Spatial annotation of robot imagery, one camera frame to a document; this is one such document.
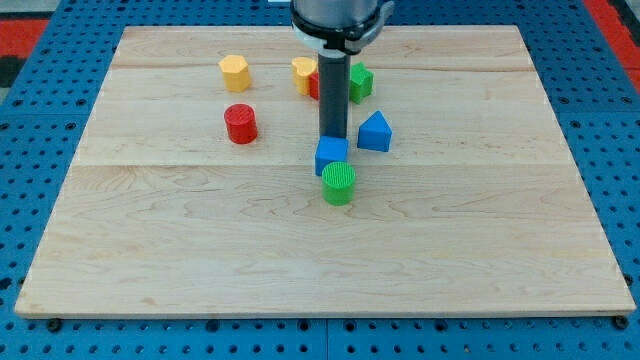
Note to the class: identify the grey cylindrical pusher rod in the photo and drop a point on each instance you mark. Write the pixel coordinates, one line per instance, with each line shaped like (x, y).
(334, 86)

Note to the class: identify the blue cube block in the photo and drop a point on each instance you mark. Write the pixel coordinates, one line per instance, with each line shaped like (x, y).
(330, 149)

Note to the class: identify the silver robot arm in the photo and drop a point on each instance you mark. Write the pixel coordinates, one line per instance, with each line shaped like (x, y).
(337, 30)

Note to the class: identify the red block behind rod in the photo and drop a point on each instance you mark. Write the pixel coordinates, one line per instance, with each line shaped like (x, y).
(313, 85)

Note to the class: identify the green star block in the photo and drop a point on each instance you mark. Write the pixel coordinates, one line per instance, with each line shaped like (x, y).
(361, 82)

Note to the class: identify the yellow heart block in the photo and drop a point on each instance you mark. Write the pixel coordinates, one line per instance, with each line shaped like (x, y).
(302, 69)

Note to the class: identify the blue triangular prism block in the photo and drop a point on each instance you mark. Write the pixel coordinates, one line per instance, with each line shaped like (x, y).
(375, 133)

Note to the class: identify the yellow hexagon block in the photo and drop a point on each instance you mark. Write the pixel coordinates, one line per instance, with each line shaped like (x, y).
(235, 73)

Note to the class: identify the red cylinder block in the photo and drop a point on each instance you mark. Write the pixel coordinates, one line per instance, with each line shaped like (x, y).
(241, 123)

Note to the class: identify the green cylinder block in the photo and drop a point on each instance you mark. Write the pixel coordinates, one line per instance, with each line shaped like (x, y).
(338, 183)

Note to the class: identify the light wooden board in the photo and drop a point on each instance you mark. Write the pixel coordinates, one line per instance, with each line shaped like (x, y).
(477, 210)

